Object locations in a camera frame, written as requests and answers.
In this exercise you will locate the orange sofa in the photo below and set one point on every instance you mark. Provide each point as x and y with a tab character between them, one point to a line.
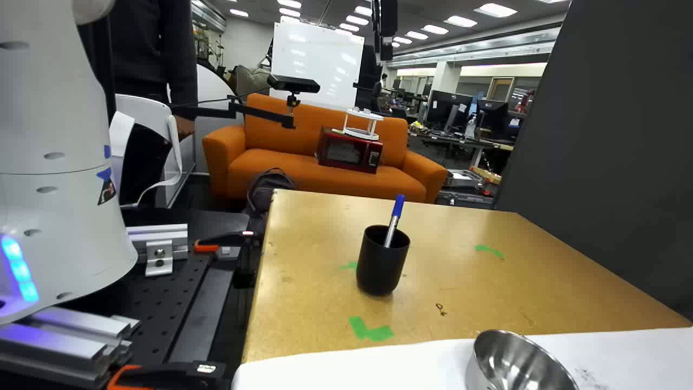
274	161

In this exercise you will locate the white whiteboard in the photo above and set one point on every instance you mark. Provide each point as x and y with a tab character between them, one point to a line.
316	61

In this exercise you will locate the small white rack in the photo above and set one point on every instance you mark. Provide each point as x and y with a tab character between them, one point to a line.
360	122

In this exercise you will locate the small green tape mark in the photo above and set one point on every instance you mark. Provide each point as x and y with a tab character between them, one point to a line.
349	264

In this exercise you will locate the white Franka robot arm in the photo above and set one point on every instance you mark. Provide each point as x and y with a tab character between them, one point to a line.
51	144

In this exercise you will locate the dark fabric backdrop panel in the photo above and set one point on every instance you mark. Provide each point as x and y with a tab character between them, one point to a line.
614	144

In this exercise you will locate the blue capped pen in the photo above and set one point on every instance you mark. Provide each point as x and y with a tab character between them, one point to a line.
394	213

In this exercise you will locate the metal bowl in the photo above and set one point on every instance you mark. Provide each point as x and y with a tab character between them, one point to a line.
512	365

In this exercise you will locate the orange black clamp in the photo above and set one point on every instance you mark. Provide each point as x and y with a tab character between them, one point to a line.
162	375
223	241

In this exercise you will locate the aluminium extrusion rail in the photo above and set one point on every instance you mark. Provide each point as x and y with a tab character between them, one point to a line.
66	339

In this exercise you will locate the aluminium angle bracket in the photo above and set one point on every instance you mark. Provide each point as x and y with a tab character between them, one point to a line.
159	241

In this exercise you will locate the black camera on boom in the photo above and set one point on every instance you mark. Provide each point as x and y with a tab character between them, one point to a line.
292	83

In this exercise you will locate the desk with computer monitors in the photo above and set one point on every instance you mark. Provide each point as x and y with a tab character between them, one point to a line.
466	115

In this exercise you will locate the person in dark clothes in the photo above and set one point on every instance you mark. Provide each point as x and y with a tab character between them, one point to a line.
143	43

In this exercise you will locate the white cloth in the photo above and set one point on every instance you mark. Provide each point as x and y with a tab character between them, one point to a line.
346	368

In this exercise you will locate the black cup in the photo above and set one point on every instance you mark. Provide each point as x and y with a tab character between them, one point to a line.
381	264

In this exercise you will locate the white chair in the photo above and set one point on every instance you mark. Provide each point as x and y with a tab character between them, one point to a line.
154	115

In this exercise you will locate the curved green tape mark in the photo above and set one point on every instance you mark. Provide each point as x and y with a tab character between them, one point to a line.
490	249

